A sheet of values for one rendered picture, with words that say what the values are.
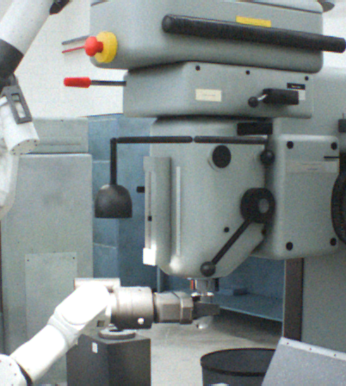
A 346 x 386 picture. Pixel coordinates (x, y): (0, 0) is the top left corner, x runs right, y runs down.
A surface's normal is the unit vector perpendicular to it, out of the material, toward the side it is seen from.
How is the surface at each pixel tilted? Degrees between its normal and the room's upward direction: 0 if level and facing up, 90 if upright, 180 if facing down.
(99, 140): 90
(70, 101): 90
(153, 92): 90
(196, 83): 90
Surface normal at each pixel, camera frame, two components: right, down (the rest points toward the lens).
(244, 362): 0.04, -0.01
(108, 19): -0.82, 0.03
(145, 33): -0.27, 0.05
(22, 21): 0.39, 0.07
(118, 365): 0.57, 0.04
